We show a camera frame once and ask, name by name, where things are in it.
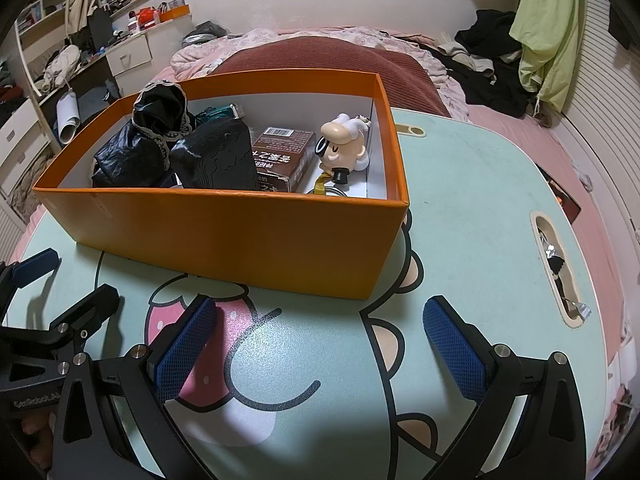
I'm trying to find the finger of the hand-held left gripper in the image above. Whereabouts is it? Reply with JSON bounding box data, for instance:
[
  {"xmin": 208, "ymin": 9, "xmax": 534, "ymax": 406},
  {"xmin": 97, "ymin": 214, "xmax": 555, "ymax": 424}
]
[
  {"xmin": 0, "ymin": 247, "xmax": 61, "ymax": 311},
  {"xmin": 0, "ymin": 282, "xmax": 122, "ymax": 356}
]

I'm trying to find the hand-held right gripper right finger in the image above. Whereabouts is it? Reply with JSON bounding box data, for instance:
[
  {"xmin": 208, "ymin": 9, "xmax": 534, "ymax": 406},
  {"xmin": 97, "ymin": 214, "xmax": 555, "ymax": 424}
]
[{"xmin": 422, "ymin": 295, "xmax": 588, "ymax": 480}]

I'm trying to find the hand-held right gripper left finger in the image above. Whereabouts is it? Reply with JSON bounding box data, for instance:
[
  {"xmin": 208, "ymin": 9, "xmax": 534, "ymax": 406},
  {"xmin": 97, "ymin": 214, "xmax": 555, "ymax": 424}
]
[{"xmin": 52, "ymin": 295, "xmax": 221, "ymax": 480}]

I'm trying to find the large orange cardboard box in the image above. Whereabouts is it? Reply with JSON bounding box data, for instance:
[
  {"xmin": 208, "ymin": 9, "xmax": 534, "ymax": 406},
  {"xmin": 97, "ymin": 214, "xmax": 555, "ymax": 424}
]
[{"xmin": 31, "ymin": 71, "xmax": 411, "ymax": 302}]

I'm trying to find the teal gadget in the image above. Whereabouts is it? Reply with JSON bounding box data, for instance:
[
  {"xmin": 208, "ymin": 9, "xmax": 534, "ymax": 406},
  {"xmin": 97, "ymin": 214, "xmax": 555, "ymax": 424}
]
[{"xmin": 195, "ymin": 105, "xmax": 242, "ymax": 124}]

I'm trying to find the person's left hand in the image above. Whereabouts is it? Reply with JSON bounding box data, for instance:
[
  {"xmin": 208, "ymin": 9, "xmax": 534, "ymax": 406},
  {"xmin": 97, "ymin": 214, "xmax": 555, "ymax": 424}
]
[{"xmin": 17, "ymin": 407, "xmax": 55, "ymax": 468}]

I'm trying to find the white drawer cabinet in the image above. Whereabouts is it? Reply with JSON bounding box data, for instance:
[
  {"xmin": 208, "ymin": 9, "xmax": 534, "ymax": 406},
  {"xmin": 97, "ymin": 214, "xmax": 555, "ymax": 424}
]
[{"xmin": 0, "ymin": 95, "xmax": 51, "ymax": 196}]

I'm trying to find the crumpled foil wrapper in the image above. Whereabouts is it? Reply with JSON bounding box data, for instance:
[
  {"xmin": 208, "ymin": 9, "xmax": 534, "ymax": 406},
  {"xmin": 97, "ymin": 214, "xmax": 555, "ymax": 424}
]
[{"xmin": 537, "ymin": 220, "xmax": 591, "ymax": 321}]

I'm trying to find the black lace-trimmed cloth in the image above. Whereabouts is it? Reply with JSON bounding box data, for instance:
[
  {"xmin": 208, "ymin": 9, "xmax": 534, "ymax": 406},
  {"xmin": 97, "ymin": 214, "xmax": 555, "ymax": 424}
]
[{"xmin": 91, "ymin": 81, "xmax": 193, "ymax": 188}]

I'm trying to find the white paper roll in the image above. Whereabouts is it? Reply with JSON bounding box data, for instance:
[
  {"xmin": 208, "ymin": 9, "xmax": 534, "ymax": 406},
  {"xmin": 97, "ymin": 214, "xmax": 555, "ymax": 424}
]
[{"xmin": 56, "ymin": 92, "xmax": 81, "ymax": 146}]

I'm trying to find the black wavy-patterned cloth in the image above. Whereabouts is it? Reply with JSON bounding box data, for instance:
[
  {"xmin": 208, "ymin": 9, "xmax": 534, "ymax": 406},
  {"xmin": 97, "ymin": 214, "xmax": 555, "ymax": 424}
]
[{"xmin": 170, "ymin": 119, "xmax": 262, "ymax": 192}]

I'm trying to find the dark box with orange print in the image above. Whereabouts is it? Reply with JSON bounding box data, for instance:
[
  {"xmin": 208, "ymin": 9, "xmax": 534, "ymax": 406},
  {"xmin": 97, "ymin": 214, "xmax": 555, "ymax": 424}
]
[{"xmin": 547, "ymin": 162, "xmax": 583, "ymax": 223}]

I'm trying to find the white bag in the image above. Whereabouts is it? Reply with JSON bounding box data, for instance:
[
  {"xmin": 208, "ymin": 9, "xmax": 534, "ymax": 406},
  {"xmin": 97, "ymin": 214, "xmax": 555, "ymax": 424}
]
[{"xmin": 42, "ymin": 44, "xmax": 81, "ymax": 86}]

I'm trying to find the brown packet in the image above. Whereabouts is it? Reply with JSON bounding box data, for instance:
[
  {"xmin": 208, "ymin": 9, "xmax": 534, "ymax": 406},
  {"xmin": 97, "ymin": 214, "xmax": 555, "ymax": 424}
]
[{"xmin": 252, "ymin": 126, "xmax": 317, "ymax": 195}]

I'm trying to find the white desk drawer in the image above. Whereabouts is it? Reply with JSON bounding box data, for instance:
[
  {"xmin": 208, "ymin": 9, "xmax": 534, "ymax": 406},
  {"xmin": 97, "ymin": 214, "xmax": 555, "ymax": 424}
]
[{"xmin": 106, "ymin": 35, "xmax": 153, "ymax": 78}]

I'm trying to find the white shelf unit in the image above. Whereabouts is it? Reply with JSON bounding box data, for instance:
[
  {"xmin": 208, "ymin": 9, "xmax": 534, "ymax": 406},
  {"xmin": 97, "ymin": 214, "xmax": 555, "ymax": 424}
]
[{"xmin": 14, "ymin": 0, "xmax": 71, "ymax": 106}]

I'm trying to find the black monitor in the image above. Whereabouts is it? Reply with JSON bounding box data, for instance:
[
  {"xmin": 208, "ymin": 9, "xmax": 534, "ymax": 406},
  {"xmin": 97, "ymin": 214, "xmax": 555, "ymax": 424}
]
[{"xmin": 87, "ymin": 7, "xmax": 113, "ymax": 51}]

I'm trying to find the pile of black clothes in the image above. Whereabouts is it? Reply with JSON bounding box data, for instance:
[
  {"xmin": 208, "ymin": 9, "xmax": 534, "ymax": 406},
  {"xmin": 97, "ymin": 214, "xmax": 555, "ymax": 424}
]
[{"xmin": 437, "ymin": 9, "xmax": 533, "ymax": 120}]

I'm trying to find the grey black bag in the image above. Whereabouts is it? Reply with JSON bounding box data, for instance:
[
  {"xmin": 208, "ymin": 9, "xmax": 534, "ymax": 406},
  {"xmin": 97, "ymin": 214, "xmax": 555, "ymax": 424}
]
[{"xmin": 182, "ymin": 20, "xmax": 228, "ymax": 48}]

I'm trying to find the small orange box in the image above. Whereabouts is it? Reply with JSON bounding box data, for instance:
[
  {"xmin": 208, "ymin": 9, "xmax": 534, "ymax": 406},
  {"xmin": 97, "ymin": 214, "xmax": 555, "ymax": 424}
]
[{"xmin": 159, "ymin": 4, "xmax": 192, "ymax": 23}]

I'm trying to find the pink floral blanket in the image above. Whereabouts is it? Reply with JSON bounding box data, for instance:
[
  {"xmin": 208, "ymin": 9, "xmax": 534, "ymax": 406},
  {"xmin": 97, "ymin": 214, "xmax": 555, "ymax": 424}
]
[{"xmin": 170, "ymin": 25, "xmax": 471, "ymax": 126}]

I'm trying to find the maroon pillow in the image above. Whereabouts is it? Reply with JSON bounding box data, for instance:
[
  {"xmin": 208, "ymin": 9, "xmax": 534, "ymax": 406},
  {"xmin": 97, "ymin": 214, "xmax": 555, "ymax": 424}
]
[{"xmin": 209, "ymin": 36, "xmax": 453, "ymax": 120}]

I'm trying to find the light green hanging cloth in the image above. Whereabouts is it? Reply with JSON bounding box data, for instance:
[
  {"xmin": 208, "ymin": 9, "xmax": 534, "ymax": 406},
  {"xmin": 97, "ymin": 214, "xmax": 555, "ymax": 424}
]
[{"xmin": 510, "ymin": 0, "xmax": 586, "ymax": 116}]

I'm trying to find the cream figurine keychain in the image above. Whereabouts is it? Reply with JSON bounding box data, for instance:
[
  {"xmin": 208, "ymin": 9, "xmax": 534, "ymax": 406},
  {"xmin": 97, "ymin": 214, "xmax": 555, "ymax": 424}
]
[{"xmin": 307, "ymin": 113, "xmax": 373, "ymax": 198}]

